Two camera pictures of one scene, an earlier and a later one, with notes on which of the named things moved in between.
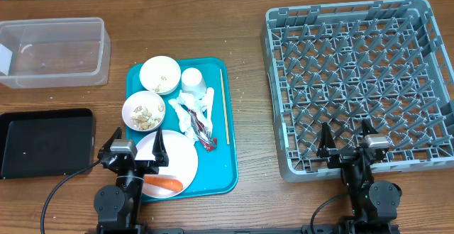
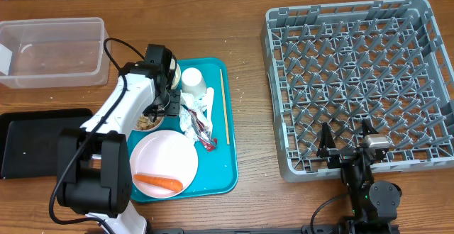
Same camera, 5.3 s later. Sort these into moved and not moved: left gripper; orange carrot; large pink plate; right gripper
Moved: left gripper
Not moved: right gripper; orange carrot; large pink plate
